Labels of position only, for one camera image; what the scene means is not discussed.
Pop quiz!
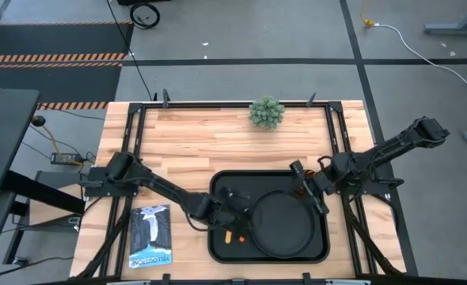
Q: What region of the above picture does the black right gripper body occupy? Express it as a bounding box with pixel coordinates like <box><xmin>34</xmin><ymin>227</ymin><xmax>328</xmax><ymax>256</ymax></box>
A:
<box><xmin>301</xmin><ymin>170</ymin><xmax>337</xmax><ymax>199</ymax></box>

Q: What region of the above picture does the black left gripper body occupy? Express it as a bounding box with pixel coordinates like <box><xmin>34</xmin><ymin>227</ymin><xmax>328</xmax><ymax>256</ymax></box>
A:
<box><xmin>215</xmin><ymin>185</ymin><xmax>255</xmax><ymax>223</ymax></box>

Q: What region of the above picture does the amber faceted plastic cup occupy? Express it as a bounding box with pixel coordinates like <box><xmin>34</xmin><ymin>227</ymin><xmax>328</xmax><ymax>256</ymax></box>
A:
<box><xmin>294</xmin><ymin>169</ymin><xmax>317</xmax><ymax>197</ymax></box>

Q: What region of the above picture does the black round plate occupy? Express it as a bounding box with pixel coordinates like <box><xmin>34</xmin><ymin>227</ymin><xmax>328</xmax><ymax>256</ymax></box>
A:
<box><xmin>250</xmin><ymin>189</ymin><xmax>317</xmax><ymax>259</ymax></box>

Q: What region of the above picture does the black rectangular tray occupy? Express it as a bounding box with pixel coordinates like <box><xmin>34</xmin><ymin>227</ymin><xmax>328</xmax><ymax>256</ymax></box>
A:
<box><xmin>207</xmin><ymin>169</ymin><xmax>331</xmax><ymax>265</ymax></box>

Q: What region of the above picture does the green artificial succulent plant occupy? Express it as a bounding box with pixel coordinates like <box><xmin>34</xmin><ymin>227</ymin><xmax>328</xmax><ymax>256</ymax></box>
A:
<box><xmin>249</xmin><ymin>96</ymin><xmax>286</xmax><ymax>130</ymax></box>

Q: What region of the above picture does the Yellowstone waterfall print book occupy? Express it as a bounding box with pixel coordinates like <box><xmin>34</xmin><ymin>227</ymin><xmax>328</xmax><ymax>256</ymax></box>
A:
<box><xmin>128</xmin><ymin>203</ymin><xmax>174</xmax><ymax>270</ymax></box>

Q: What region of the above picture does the black power adapter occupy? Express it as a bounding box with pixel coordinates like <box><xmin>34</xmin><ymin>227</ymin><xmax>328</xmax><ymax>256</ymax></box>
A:
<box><xmin>50</xmin><ymin>152</ymin><xmax>85</xmax><ymax>166</ymax></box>

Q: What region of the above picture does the grey metal table leg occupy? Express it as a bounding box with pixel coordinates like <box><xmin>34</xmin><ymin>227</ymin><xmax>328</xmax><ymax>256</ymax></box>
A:
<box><xmin>423</xmin><ymin>0</ymin><xmax>467</xmax><ymax>37</ymax></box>

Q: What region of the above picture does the black desk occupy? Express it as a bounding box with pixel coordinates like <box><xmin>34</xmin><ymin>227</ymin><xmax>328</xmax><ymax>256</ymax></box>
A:
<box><xmin>0</xmin><ymin>87</ymin><xmax>86</xmax><ymax>278</ymax></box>

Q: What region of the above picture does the black mat with hazard stripes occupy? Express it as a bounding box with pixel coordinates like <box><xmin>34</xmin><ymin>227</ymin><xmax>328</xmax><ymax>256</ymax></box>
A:
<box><xmin>0</xmin><ymin>21</ymin><xmax>135</xmax><ymax>111</ymax></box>

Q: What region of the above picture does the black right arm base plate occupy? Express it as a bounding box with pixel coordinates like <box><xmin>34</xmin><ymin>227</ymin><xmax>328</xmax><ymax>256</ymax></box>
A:
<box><xmin>332</xmin><ymin>164</ymin><xmax>404</xmax><ymax>196</ymax></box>

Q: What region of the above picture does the black aluminium rig frame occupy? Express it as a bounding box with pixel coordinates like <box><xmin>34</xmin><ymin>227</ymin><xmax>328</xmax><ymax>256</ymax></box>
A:
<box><xmin>77</xmin><ymin>101</ymin><xmax>407</xmax><ymax>278</ymax></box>

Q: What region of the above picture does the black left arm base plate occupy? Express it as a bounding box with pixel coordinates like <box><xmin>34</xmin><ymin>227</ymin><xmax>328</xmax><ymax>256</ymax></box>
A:
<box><xmin>83</xmin><ymin>165</ymin><xmax>139</xmax><ymax>198</ymax></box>

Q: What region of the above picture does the white floor cable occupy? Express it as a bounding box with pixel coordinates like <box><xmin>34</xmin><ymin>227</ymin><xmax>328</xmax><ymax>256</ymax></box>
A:
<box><xmin>374</xmin><ymin>22</ymin><xmax>467</xmax><ymax>89</ymax></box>

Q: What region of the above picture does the yellow plug cable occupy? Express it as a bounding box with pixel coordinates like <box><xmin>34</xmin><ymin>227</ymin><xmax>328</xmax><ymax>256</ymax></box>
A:
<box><xmin>359</xmin><ymin>0</ymin><xmax>377</xmax><ymax>28</ymax></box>

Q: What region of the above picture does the long thin black cable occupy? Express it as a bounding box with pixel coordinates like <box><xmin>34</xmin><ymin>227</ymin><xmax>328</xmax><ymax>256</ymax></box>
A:
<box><xmin>105</xmin><ymin>0</ymin><xmax>156</xmax><ymax>102</ymax></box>

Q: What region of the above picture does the thin yellow cable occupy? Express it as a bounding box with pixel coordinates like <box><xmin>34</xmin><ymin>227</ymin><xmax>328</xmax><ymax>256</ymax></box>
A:
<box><xmin>39</xmin><ymin>124</ymin><xmax>86</xmax><ymax>166</ymax></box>

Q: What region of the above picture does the coiled black cable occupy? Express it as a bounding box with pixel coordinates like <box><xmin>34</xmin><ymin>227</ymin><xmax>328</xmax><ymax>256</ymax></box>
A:
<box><xmin>129</xmin><ymin>2</ymin><xmax>161</xmax><ymax>30</ymax></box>

